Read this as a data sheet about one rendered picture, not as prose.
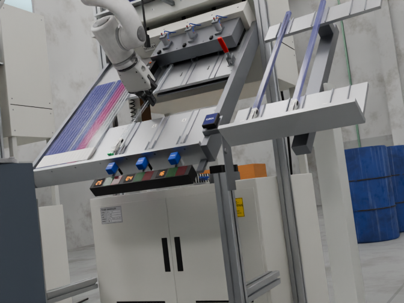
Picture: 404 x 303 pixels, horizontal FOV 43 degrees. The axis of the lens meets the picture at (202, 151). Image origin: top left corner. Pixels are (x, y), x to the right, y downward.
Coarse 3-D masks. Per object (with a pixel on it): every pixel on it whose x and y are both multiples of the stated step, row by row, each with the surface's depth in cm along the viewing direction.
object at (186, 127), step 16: (192, 112) 159; (208, 112) 156; (112, 128) 175; (144, 128) 165; (160, 128) 161; (176, 128) 156; (192, 128) 152; (112, 144) 166; (128, 144) 161; (144, 144) 157; (160, 144) 153; (176, 144) 148
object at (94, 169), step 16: (192, 144) 142; (96, 160) 158; (112, 160) 155; (128, 160) 153; (160, 160) 149; (192, 160) 146; (48, 176) 169; (64, 176) 167; (80, 176) 165; (96, 176) 162
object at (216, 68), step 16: (240, 48) 181; (176, 64) 193; (192, 64) 187; (208, 64) 182; (224, 64) 176; (112, 80) 208; (176, 80) 183; (192, 80) 177; (208, 80) 174; (224, 80) 177; (160, 96) 189
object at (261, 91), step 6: (288, 12) 154; (288, 18) 152; (282, 24) 151; (282, 30) 149; (282, 36) 147; (276, 42) 146; (276, 48) 143; (276, 54) 142; (270, 60) 141; (270, 66) 139; (270, 72) 137; (264, 78) 136; (264, 84) 134; (264, 90) 133; (258, 96) 132; (258, 102) 130; (252, 108) 129; (258, 108) 129
